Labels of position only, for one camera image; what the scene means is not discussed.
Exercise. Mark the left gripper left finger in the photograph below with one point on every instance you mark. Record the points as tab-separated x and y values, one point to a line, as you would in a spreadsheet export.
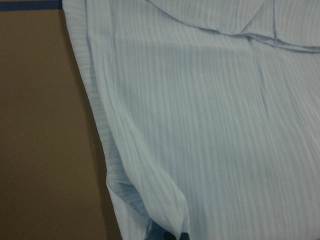
156	232

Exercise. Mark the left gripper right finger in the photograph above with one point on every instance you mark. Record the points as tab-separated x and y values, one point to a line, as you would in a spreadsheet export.
184	236

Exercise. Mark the light blue button-up shirt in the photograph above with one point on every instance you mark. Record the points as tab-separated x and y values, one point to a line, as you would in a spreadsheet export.
208	112

